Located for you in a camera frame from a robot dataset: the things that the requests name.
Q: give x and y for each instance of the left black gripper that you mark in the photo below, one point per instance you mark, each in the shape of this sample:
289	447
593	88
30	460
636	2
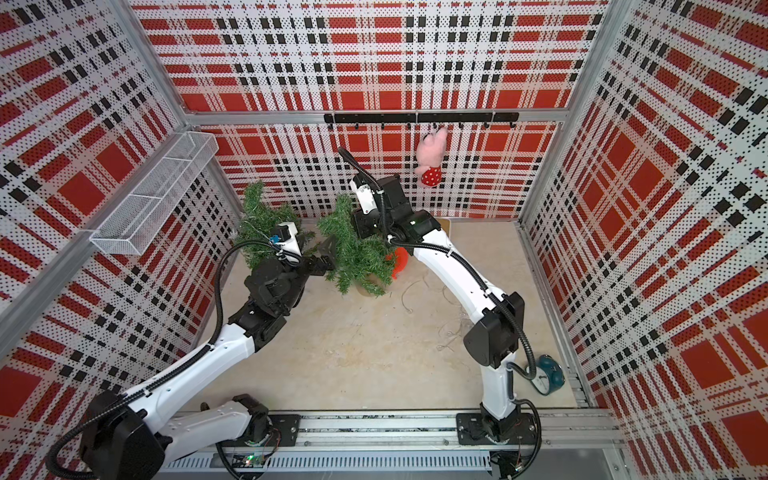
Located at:
328	261

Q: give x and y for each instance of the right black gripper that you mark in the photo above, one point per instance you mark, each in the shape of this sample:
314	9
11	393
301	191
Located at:
361	225

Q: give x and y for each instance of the small christmas tree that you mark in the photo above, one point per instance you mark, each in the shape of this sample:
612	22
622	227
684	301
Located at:
364	263
259	220

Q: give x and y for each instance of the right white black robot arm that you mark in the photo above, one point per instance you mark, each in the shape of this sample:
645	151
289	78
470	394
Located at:
496	340

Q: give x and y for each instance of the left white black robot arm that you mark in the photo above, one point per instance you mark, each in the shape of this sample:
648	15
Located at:
134	434

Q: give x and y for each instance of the red shark plush toy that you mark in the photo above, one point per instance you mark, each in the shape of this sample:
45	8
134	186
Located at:
399	257

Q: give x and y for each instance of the white wooden tissue box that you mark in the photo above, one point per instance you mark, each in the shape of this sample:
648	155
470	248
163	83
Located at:
445	225

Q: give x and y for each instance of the pink pig plush toy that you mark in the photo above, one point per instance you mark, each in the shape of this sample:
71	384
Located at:
429	154

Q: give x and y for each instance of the green alarm clock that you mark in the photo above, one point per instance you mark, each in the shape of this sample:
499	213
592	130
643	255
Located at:
549	376

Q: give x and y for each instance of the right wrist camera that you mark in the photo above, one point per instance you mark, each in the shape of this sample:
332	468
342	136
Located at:
364	193

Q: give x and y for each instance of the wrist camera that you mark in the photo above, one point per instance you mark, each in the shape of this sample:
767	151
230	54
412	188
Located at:
284	237
364	193

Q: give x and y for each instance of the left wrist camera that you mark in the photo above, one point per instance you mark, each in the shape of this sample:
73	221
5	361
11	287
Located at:
284	237

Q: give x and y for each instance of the black hook rail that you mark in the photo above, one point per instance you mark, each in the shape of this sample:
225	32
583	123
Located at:
438	118

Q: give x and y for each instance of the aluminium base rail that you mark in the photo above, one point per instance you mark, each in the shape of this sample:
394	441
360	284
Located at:
564	443

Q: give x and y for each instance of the white wire mesh shelf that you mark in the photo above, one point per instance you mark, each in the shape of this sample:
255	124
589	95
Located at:
132	226

